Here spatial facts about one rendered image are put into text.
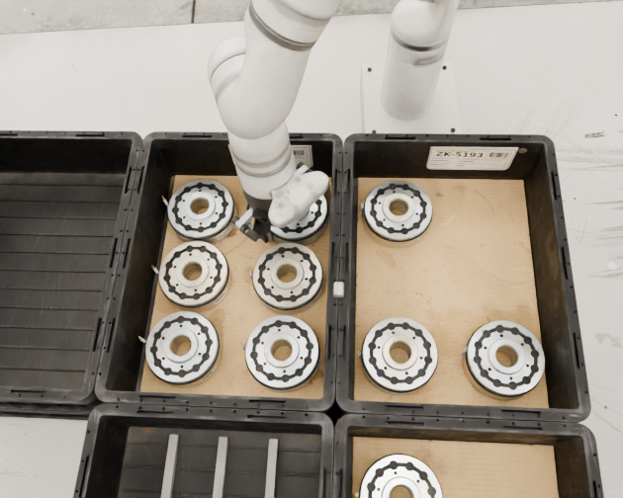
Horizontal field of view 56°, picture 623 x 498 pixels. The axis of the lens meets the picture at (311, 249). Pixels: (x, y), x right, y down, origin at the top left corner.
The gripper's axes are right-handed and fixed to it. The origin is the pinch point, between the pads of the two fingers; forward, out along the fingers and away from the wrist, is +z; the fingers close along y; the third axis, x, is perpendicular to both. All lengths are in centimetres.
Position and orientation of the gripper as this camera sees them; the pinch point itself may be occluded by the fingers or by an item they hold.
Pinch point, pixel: (279, 222)
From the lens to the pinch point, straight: 88.5
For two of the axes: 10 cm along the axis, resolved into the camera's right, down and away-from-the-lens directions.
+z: 0.6, 4.1, 9.1
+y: -7.2, 6.5, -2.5
